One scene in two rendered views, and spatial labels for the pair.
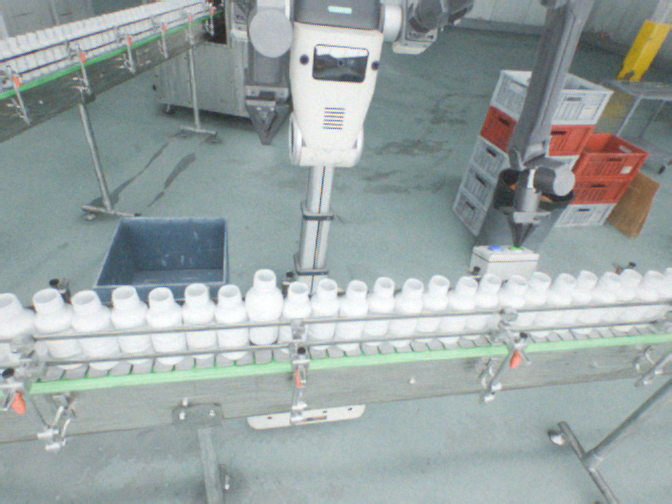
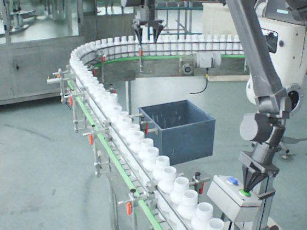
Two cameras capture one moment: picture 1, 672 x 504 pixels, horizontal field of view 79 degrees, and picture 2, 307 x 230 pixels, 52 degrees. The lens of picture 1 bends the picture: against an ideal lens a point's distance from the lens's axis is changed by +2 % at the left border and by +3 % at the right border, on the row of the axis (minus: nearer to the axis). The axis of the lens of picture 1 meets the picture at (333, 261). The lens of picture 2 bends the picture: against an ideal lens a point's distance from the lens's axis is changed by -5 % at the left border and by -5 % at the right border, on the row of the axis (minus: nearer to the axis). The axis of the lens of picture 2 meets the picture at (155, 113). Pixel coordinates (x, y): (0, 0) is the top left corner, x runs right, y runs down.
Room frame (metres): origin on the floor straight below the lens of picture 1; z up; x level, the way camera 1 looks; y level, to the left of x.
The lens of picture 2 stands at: (0.54, -1.15, 1.67)
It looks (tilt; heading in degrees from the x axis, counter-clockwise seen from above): 24 degrees down; 83
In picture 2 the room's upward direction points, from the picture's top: straight up
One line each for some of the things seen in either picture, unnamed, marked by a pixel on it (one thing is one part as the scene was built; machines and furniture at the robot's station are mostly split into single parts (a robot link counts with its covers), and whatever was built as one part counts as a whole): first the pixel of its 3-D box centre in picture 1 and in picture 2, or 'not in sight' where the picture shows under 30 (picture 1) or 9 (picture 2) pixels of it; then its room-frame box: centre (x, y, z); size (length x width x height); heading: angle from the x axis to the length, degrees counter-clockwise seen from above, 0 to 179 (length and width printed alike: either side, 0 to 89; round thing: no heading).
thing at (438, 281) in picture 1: (429, 309); (147, 162); (0.64, -0.22, 1.08); 0.06 x 0.06 x 0.17
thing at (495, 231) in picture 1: (515, 226); not in sight; (2.37, -1.17, 0.32); 0.45 x 0.45 x 0.64
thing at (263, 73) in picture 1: (265, 65); (147, 15); (0.68, 0.15, 1.51); 0.10 x 0.07 x 0.07; 17
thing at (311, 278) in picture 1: (307, 297); (253, 218); (1.22, 0.08, 0.49); 0.13 x 0.13 x 0.40; 16
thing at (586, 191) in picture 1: (578, 180); not in sight; (3.26, -1.92, 0.33); 0.61 x 0.41 x 0.22; 109
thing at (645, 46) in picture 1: (641, 53); not in sight; (9.41, -5.40, 0.55); 0.40 x 0.40 x 1.10; 16
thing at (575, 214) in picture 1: (564, 203); not in sight; (3.25, -1.92, 0.11); 0.61 x 0.41 x 0.22; 109
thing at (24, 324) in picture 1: (21, 334); (90, 90); (0.42, 0.52, 1.08); 0.06 x 0.06 x 0.17
